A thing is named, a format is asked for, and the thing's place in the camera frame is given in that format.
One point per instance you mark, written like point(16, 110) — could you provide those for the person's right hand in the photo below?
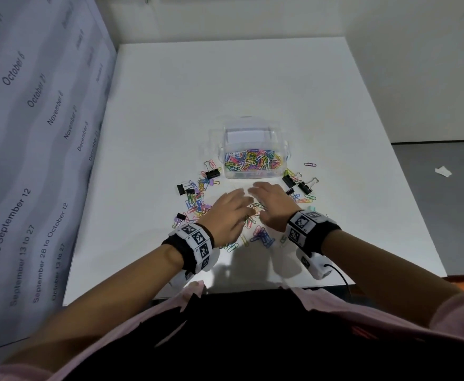
point(279, 208)

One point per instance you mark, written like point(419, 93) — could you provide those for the person's left hand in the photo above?
point(224, 218)

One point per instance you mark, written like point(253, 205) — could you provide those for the person's left fingers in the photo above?
point(243, 204)

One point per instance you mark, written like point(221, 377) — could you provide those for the person's right fingers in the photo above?
point(262, 188)

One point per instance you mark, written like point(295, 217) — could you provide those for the person's left forearm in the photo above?
point(109, 297)

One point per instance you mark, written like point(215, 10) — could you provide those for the person's right forearm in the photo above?
point(378, 265)

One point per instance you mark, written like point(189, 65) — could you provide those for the pile of boxed paper clips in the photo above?
point(253, 159)

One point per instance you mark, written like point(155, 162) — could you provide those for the scattered colourful paper clips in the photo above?
point(200, 200)

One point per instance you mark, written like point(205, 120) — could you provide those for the clear plastic box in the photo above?
point(283, 148)

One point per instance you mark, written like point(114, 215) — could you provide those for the black right wristband with markers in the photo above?
point(309, 230)

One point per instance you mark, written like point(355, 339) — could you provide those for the black wristband with markers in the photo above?
point(192, 244)
point(309, 230)

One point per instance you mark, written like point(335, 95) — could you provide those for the black left wristband with markers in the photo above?
point(192, 244)

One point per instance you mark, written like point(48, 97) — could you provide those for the black apron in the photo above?
point(255, 337)

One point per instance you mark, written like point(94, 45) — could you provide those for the crumpled white paper scrap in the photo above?
point(443, 171)

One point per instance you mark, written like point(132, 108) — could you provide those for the printed white banner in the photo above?
point(29, 154)

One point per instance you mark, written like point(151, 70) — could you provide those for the pink shirt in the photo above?
point(460, 313)

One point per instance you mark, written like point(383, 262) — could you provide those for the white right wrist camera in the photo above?
point(315, 267)

